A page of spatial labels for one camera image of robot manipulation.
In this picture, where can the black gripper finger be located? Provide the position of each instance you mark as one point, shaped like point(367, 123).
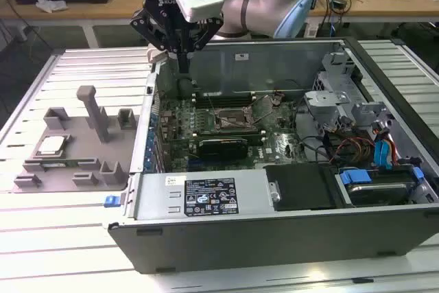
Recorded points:
point(147, 29)
point(210, 34)

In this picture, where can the thin metal locking lever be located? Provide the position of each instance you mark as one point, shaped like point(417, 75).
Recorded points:
point(213, 103)

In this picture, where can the silver CPU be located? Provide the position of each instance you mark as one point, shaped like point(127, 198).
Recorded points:
point(51, 145)

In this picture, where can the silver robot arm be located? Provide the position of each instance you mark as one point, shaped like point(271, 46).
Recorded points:
point(260, 8)

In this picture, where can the CPU socket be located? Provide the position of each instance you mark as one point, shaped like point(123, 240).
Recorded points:
point(228, 114)

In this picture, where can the black round case speaker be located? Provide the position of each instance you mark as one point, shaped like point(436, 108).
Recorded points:
point(185, 88)

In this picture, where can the black RAM slot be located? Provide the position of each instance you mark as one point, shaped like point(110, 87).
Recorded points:
point(226, 132)
point(255, 143)
point(233, 94)
point(255, 136)
point(233, 101)
point(255, 139)
point(233, 104)
point(233, 97)

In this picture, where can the crumpled white paper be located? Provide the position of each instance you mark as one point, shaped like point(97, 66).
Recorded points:
point(51, 4)

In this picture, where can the green motherboard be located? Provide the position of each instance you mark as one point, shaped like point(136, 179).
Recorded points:
point(279, 125)

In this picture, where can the black graphics card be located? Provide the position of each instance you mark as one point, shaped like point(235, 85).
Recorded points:
point(223, 149)

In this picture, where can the grey plastic parts rack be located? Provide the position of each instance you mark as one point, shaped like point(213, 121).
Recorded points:
point(79, 142)

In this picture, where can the green RAM stick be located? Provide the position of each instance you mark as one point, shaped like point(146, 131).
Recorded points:
point(58, 166)

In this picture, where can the silver power supply with label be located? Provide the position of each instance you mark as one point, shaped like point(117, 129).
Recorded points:
point(157, 197)

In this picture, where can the small blue case latch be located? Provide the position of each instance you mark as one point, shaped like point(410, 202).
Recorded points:
point(111, 201)

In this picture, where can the black office chair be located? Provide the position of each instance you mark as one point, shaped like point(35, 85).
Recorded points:
point(418, 32)

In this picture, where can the open black PC case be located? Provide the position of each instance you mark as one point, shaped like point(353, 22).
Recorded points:
point(240, 248)

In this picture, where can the hard disk in blue carrier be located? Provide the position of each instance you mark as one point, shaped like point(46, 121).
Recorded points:
point(377, 191)

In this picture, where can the silver metal drive bracket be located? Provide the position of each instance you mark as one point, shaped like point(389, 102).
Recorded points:
point(322, 101)

